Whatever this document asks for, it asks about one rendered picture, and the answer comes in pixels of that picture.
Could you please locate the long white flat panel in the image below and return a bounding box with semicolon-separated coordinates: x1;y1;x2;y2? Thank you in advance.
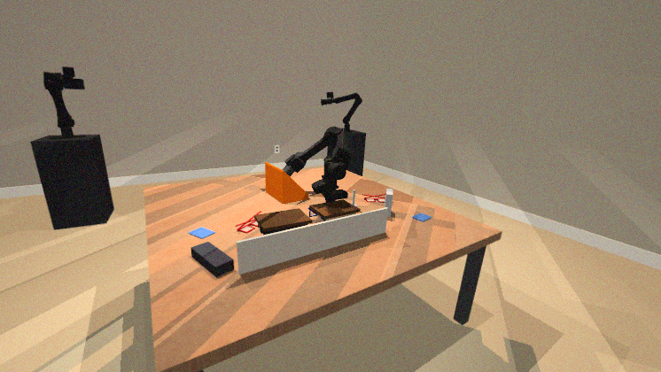
236;207;388;275

